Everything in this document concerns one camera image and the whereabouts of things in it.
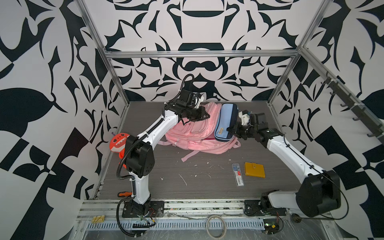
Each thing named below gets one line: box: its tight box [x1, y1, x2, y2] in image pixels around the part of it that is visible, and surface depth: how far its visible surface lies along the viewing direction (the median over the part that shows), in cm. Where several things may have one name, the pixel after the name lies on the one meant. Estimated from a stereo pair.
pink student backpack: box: [157, 102, 241, 163], surface depth 89 cm
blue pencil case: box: [214, 103, 239, 142], surface depth 86 cm
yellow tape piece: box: [91, 215, 105, 224], surface depth 72 cm
